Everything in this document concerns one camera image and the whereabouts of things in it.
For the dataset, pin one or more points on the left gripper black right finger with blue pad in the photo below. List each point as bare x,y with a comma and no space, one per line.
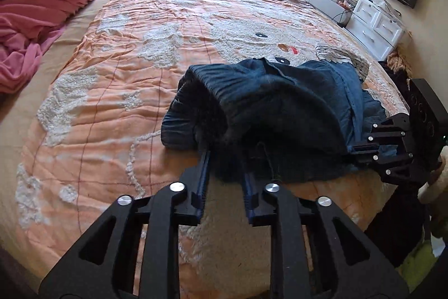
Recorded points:
316,250

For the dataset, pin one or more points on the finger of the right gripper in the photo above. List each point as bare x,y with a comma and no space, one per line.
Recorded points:
391,130
392,168

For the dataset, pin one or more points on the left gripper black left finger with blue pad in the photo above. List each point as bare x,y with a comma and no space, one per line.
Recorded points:
131,250

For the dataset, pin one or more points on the blue denim pants lace hem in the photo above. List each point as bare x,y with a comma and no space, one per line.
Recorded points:
294,123

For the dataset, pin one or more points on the tan crumpled cloth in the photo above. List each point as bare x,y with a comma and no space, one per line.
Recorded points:
396,61

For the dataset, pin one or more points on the white drawer cabinet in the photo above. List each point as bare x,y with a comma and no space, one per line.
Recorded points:
377,30

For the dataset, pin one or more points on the long white low cabinet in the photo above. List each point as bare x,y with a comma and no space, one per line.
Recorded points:
333,10

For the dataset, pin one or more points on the orange white bedspread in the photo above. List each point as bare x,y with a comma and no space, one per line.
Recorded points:
86,129

